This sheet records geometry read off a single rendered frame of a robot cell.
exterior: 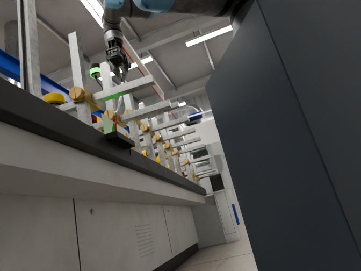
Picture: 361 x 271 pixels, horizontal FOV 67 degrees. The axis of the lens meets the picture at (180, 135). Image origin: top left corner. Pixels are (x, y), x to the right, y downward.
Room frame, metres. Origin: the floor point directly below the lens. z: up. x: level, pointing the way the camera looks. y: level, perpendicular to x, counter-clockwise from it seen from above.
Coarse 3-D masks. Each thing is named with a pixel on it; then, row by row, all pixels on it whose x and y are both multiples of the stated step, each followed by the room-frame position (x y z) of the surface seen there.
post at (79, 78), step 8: (72, 40) 0.87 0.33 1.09; (80, 40) 0.89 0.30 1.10; (72, 48) 0.87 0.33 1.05; (80, 48) 0.88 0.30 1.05; (72, 56) 0.87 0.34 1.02; (80, 56) 0.88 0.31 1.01; (72, 64) 0.87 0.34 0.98; (80, 64) 0.87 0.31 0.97; (80, 72) 0.87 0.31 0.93; (80, 80) 0.87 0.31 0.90; (80, 104) 0.87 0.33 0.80; (88, 104) 0.89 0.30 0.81; (80, 112) 0.87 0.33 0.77; (88, 112) 0.88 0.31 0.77; (88, 120) 0.87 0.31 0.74
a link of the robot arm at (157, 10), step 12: (144, 0) 0.40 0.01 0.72; (156, 0) 0.39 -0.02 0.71; (168, 0) 0.40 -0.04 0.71; (180, 0) 0.40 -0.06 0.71; (192, 0) 0.41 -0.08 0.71; (204, 0) 0.42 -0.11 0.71; (216, 0) 0.43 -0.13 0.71; (156, 12) 0.45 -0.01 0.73; (168, 12) 0.44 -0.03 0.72; (180, 12) 0.45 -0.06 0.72; (192, 12) 0.45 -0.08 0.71; (204, 12) 0.46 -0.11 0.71; (216, 12) 0.46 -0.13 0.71
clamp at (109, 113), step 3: (105, 111) 1.09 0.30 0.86; (108, 111) 1.09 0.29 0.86; (111, 111) 1.09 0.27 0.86; (105, 114) 1.09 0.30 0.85; (108, 114) 1.09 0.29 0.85; (111, 114) 1.09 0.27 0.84; (108, 117) 1.09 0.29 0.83; (111, 117) 1.09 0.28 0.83; (114, 117) 1.10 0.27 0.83; (117, 117) 1.12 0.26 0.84; (114, 120) 1.11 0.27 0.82; (117, 120) 1.12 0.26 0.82; (120, 120) 1.15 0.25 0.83; (120, 123) 1.16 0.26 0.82; (123, 123) 1.18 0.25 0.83; (123, 126) 1.20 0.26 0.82; (126, 126) 1.21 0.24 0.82
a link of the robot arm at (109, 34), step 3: (111, 30) 1.06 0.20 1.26; (114, 30) 1.06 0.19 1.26; (117, 30) 1.07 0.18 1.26; (105, 33) 1.07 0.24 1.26; (108, 33) 1.06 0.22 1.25; (111, 33) 1.06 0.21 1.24; (114, 33) 1.06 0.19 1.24; (117, 33) 1.07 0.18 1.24; (120, 33) 1.09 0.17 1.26; (105, 36) 1.07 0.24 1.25; (108, 36) 1.06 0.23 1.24; (111, 36) 1.06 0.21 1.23; (114, 36) 1.06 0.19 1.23; (117, 36) 1.07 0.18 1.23; (120, 36) 1.08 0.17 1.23; (105, 39) 1.08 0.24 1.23; (120, 39) 1.09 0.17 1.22; (123, 39) 1.10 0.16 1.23; (105, 42) 1.09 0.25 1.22; (123, 42) 1.12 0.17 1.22
